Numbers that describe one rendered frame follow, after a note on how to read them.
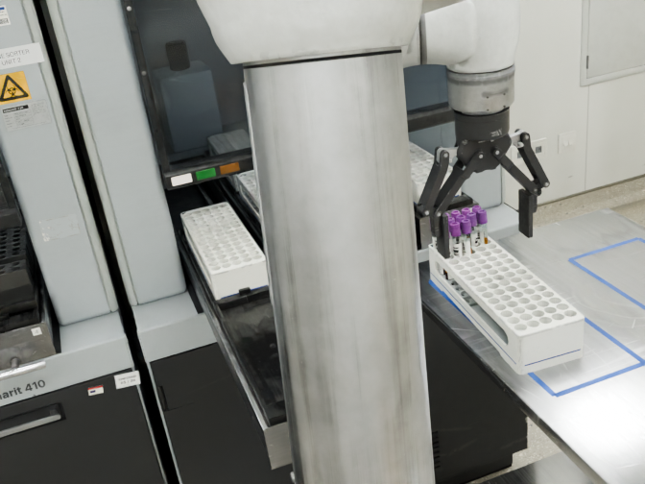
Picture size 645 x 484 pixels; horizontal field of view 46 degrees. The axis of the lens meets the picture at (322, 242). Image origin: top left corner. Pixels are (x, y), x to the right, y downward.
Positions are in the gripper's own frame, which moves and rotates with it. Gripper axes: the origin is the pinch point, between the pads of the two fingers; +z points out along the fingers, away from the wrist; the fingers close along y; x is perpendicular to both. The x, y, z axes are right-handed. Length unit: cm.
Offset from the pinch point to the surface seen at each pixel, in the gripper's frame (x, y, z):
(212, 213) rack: 47, -35, 7
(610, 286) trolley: -5.2, 18.6, 11.0
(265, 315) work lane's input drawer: 15.0, -32.7, 12.7
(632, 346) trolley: -19.6, 11.8, 11.0
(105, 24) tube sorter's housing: 41, -47, -33
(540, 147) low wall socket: 162, 107, 58
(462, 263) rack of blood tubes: 2.4, -2.8, 4.8
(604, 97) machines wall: 164, 136, 44
